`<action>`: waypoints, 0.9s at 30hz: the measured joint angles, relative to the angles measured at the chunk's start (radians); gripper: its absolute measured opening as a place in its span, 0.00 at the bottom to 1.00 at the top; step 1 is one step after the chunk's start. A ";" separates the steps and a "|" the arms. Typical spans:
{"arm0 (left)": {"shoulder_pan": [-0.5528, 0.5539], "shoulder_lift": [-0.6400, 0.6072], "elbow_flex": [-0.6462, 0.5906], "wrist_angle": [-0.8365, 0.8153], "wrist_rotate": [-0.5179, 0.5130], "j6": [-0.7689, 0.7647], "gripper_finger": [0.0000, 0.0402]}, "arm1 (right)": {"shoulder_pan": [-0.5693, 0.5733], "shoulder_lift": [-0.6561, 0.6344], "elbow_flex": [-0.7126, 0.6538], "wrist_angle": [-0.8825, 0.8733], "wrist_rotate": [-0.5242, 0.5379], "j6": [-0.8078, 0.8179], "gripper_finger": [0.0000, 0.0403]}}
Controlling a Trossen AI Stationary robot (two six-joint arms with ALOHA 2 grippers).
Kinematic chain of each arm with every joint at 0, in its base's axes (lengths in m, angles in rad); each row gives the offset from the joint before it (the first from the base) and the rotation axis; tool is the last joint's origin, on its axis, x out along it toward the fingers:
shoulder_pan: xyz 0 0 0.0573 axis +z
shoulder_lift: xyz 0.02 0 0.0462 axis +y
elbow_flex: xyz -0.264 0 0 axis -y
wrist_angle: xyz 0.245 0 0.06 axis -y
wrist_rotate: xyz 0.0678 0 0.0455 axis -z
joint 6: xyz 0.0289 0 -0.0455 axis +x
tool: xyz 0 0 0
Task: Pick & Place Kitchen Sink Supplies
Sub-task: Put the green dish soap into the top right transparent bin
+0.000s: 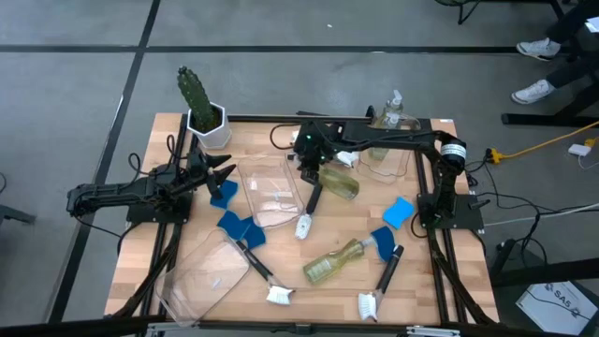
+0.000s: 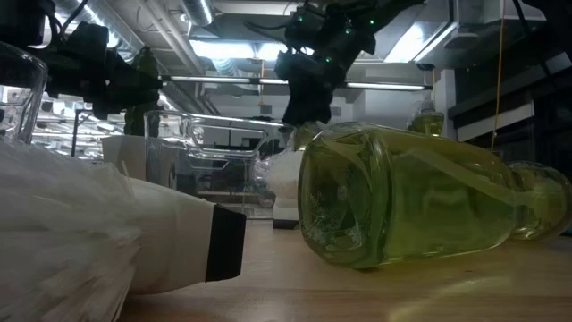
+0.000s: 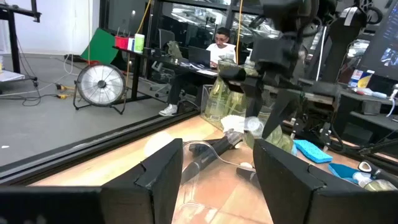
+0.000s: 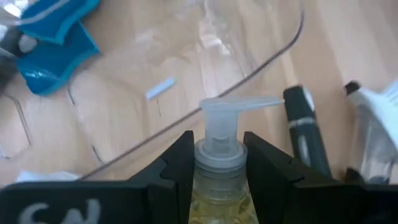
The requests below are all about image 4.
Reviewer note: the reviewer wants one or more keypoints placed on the clear yellow soap pump bottle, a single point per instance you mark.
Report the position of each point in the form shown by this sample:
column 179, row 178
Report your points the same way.
column 220, row 124

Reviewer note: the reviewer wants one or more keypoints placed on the blue kitchen sponge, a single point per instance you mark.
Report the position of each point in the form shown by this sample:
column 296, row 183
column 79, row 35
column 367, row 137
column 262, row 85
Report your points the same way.
column 59, row 18

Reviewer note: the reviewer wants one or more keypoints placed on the clear plastic bin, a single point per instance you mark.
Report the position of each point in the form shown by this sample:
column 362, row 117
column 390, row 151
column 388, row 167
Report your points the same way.
column 174, row 56

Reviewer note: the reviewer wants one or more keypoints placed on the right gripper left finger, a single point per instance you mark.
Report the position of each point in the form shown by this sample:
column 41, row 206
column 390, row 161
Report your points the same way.
column 168, row 193

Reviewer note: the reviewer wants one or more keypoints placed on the blue cloth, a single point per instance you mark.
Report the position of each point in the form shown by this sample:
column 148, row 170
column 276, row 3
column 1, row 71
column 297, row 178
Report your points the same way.
column 53, row 62

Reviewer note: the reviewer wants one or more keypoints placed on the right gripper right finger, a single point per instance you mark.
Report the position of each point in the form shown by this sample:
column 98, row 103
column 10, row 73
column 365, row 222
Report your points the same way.
column 280, row 193

